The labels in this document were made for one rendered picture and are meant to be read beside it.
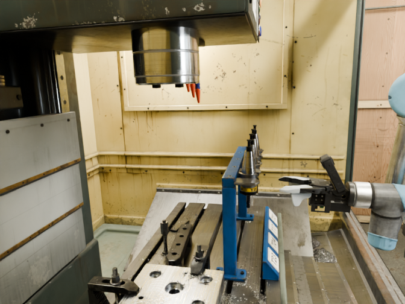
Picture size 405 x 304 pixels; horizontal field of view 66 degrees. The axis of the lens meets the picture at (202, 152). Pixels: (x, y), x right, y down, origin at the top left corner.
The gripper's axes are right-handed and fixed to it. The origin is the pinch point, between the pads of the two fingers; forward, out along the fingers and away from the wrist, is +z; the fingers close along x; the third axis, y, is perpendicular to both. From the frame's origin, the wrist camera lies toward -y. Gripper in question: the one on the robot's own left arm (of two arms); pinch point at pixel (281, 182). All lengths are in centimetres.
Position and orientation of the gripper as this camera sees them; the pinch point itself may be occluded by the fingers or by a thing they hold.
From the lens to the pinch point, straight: 99.0
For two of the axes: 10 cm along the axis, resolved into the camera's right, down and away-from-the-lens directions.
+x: 2.1, -2.1, 9.5
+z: -9.8, -0.5, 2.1
